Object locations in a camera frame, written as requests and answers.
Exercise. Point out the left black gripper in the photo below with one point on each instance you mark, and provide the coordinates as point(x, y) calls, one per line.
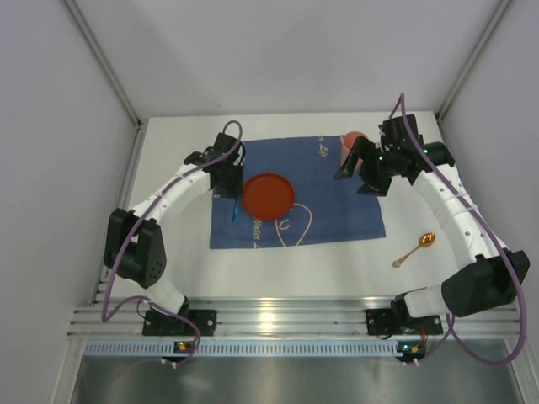
point(229, 185)

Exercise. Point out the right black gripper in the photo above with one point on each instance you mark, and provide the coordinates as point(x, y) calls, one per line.
point(370, 167)

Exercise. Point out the blue handled utensil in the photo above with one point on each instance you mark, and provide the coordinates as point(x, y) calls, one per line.
point(236, 208)

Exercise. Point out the pink plastic cup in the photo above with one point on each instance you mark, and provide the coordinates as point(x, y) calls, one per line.
point(347, 142)

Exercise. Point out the red plate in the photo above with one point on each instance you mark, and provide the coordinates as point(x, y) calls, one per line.
point(267, 196)

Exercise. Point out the blue cloth placemat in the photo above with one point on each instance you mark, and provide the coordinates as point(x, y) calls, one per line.
point(325, 210)

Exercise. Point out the gold spoon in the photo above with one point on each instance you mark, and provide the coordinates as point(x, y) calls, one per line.
point(424, 241)

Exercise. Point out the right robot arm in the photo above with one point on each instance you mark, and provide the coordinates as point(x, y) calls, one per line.
point(487, 272)

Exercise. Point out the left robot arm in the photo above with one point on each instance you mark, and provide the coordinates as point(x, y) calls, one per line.
point(135, 246)

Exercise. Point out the left frame post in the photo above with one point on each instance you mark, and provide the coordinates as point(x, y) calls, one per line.
point(98, 54)

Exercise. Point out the frame post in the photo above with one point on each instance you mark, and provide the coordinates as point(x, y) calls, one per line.
point(98, 54)
point(495, 19)

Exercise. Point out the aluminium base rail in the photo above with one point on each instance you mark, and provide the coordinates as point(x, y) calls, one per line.
point(286, 318)

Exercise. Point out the right frame post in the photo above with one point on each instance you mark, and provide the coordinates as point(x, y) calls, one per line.
point(495, 19)

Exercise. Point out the perforated cable duct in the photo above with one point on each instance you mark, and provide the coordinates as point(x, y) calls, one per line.
point(255, 348)

